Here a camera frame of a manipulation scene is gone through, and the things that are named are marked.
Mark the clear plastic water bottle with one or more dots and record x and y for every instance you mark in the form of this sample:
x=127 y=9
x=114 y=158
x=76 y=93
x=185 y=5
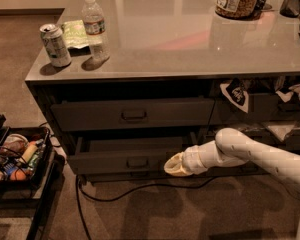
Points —
x=95 y=28

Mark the black cart frame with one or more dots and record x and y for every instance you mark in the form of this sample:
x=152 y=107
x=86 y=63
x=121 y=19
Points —
x=23 y=212

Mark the black bin of items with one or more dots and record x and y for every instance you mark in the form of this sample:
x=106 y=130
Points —
x=24 y=156

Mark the black white chip bag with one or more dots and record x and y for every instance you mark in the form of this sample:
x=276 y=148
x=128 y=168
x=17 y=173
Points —
x=236 y=93

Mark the green snack packet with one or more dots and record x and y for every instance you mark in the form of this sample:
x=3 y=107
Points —
x=74 y=34

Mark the grey drawer cabinet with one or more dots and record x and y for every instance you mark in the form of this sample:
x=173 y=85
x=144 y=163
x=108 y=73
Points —
x=164 y=49

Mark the silver soda can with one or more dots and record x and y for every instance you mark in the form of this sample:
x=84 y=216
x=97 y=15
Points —
x=52 y=38

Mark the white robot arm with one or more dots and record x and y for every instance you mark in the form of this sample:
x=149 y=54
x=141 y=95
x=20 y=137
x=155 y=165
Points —
x=232 y=148

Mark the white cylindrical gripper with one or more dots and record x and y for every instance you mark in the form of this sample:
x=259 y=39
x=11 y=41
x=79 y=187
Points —
x=193 y=162

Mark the white bag in drawer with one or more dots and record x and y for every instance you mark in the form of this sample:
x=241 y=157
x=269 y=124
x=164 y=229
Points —
x=280 y=129

